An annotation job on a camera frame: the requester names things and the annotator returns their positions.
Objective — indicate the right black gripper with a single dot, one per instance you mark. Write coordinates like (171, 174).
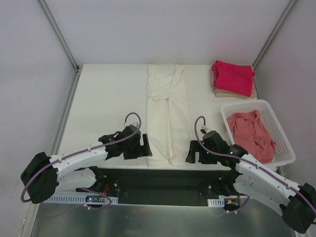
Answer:
(202, 153)

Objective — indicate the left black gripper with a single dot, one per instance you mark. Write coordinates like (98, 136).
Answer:
(138, 150)

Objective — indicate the cream white t shirt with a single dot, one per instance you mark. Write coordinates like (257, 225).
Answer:
(168, 119)

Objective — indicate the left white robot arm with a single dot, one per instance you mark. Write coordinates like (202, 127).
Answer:
(46, 175)

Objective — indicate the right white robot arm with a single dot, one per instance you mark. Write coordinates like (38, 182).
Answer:
(295, 203)

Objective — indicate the pink crumpled t shirt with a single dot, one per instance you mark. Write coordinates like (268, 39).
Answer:
(250, 133)

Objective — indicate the folded beige t shirt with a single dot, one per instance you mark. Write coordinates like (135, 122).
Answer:
(224, 93)

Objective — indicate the folded red t shirt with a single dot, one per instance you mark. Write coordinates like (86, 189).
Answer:
(237, 79)

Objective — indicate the white plastic basket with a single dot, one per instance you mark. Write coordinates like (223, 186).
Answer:
(284, 153)

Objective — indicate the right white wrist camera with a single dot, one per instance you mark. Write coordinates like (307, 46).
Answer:
(205, 129)

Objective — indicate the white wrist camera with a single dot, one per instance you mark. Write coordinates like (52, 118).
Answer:
(134, 124)
(205, 129)

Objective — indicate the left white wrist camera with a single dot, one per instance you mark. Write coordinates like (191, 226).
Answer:
(134, 124)

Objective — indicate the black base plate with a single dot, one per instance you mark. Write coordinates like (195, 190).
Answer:
(164, 187)

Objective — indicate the right white cable duct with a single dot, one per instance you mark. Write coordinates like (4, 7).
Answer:
(223, 201)

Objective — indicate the white cable duct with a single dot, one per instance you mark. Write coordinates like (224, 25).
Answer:
(82, 199)
(223, 201)

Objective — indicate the left white cable duct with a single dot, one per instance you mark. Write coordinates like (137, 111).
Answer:
(82, 199)

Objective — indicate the left aluminium frame post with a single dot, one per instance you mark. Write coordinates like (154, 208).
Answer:
(56, 30)

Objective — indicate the aluminium frame post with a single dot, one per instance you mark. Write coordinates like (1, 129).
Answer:
(274, 32)
(56, 30)

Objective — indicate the right aluminium frame post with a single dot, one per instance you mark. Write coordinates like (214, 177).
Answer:
(274, 32)

